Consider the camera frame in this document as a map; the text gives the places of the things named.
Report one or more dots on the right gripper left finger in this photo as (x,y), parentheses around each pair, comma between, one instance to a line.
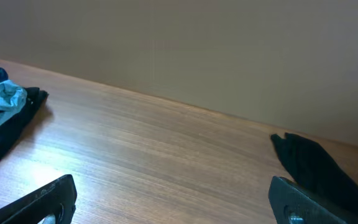
(52,203)

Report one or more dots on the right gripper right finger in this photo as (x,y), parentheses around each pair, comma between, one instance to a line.
(292,204)

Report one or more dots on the black shirt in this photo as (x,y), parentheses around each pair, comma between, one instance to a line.
(315,170)

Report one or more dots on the black folded garment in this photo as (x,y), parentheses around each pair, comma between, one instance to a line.
(12,129)

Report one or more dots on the light grey folded garment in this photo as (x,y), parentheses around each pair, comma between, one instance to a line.
(12,99)

